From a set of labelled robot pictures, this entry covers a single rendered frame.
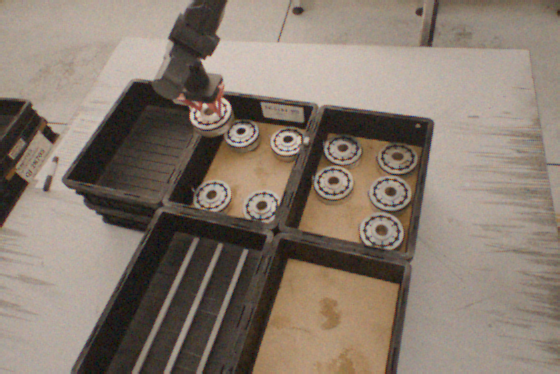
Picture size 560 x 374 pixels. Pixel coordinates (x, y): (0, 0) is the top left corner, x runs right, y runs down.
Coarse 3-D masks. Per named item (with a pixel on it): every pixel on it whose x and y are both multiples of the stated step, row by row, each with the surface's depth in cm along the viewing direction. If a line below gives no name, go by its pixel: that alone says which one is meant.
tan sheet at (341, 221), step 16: (368, 144) 117; (384, 144) 117; (320, 160) 116; (368, 160) 114; (352, 176) 112; (368, 176) 111; (416, 176) 110; (320, 208) 108; (336, 208) 107; (352, 208) 106; (368, 208) 106; (304, 224) 105; (320, 224) 105; (336, 224) 104; (352, 224) 104; (352, 240) 101
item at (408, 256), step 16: (320, 112) 113; (352, 112) 112; (368, 112) 111; (384, 112) 110; (432, 128) 105; (304, 160) 106; (288, 208) 97; (416, 208) 93; (416, 224) 91; (320, 240) 92; (336, 240) 91; (416, 240) 89; (400, 256) 87
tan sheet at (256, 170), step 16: (272, 128) 125; (224, 144) 123; (224, 160) 120; (240, 160) 119; (256, 160) 119; (272, 160) 118; (208, 176) 118; (224, 176) 117; (240, 176) 116; (256, 176) 116; (272, 176) 115; (288, 176) 114; (240, 192) 113; (240, 208) 110
